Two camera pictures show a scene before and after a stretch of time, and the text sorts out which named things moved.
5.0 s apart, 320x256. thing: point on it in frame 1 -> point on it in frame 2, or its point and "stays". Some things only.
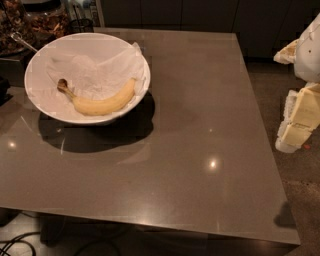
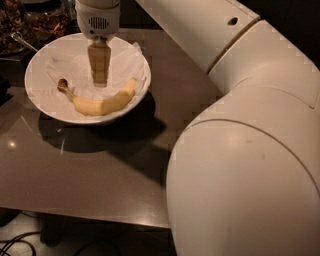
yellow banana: x=90 y=107 stays
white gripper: x=309 y=55 -> x=98 y=24
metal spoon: x=18 y=37 stays
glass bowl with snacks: x=38 y=21 stays
